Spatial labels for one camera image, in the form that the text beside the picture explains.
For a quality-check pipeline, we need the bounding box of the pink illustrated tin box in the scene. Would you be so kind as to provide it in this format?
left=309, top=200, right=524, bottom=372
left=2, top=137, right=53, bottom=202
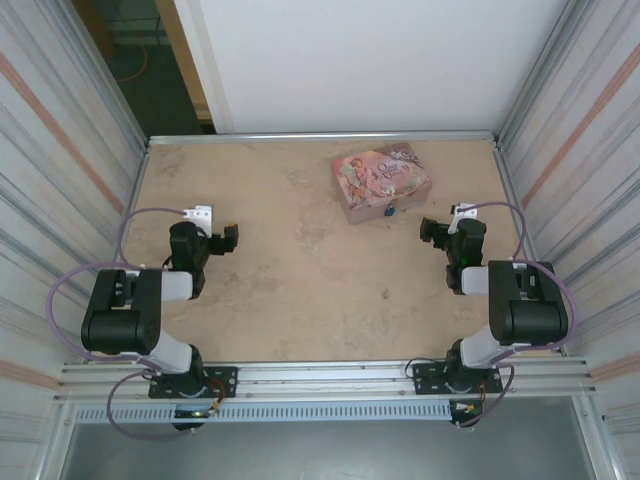
left=330, top=142, right=432, bottom=226

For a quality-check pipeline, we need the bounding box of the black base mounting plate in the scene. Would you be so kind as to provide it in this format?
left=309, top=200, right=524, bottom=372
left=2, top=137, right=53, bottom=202
left=411, top=362, right=503, bottom=397
left=148, top=366, right=239, bottom=400

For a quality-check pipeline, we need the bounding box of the grey metal shelf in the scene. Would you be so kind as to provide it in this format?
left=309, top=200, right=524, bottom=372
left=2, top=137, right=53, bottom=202
left=58, top=397, right=604, bottom=480

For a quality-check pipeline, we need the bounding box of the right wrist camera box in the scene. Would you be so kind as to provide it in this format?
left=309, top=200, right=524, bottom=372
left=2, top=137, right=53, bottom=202
left=447, top=201, right=479, bottom=236

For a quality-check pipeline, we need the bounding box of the grey metal bracket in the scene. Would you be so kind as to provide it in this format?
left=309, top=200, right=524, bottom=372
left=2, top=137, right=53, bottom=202
left=180, top=204, right=214, bottom=223

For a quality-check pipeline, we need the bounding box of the purple cable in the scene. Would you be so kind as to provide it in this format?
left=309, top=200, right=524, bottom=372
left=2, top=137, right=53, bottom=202
left=455, top=200, right=581, bottom=430
left=47, top=205, right=196, bottom=442

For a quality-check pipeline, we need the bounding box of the short aluminium table rail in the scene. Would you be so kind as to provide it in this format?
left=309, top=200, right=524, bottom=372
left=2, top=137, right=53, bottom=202
left=146, top=130, right=502, bottom=148

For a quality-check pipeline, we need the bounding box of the long aluminium mounting rail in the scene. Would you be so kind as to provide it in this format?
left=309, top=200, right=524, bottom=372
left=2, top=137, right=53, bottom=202
left=58, top=355, right=599, bottom=402

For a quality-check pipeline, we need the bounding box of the wooden door frame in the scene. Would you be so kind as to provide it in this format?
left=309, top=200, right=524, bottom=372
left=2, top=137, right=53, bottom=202
left=160, top=0, right=234, bottom=135

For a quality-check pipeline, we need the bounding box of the grey slotted cable duct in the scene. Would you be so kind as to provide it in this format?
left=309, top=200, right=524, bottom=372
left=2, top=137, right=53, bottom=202
left=72, top=399, right=454, bottom=424

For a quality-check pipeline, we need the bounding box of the orange floor cable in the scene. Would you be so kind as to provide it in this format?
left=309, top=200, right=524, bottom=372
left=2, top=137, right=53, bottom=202
left=116, top=43, right=152, bottom=84

